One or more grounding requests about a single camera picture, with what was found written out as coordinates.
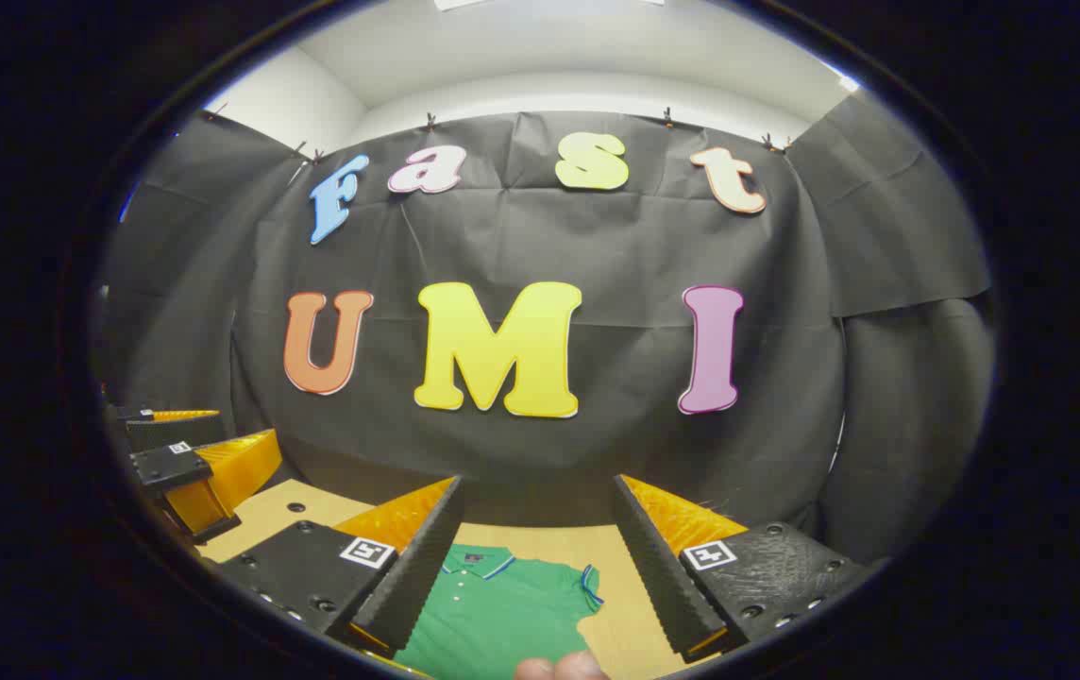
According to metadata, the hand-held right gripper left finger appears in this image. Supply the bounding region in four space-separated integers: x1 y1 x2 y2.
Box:
217 475 465 673

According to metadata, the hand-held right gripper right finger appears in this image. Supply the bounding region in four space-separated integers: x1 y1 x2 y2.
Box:
612 474 873 664

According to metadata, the green T-shirt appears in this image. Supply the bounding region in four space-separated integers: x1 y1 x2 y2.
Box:
396 545 605 680

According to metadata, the black backdrop cloth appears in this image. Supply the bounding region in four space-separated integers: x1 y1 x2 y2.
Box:
92 90 994 568

